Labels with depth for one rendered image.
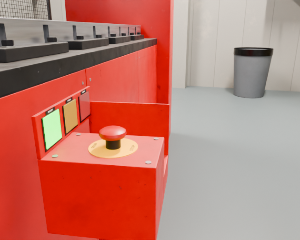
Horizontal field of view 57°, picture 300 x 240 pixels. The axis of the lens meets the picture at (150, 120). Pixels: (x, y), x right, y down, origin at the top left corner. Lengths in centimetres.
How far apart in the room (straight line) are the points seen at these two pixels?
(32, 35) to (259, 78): 362
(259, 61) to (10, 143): 378
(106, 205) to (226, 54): 450
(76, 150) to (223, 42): 447
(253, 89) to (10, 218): 385
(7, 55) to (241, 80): 373
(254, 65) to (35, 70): 366
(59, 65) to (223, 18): 419
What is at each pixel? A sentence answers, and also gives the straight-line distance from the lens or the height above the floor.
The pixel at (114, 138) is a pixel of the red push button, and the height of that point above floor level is 80.
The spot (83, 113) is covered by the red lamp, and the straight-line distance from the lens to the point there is 51.
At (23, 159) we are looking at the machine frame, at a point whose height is 69.
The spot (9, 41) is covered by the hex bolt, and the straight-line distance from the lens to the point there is 72.
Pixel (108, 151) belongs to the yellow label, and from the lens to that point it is 40.
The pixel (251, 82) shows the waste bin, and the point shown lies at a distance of 417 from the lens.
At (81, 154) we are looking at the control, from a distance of 40.
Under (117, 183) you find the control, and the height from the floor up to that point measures 75.
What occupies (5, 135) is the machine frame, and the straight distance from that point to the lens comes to 57.
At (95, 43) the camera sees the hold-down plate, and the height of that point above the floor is 89.
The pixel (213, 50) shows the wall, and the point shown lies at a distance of 481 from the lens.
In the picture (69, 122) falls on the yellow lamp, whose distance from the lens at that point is 46.
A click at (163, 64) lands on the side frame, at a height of 67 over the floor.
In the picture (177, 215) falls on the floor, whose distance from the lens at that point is 157.
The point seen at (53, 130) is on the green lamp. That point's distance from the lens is 42.
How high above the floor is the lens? 94
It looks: 18 degrees down
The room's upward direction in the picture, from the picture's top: straight up
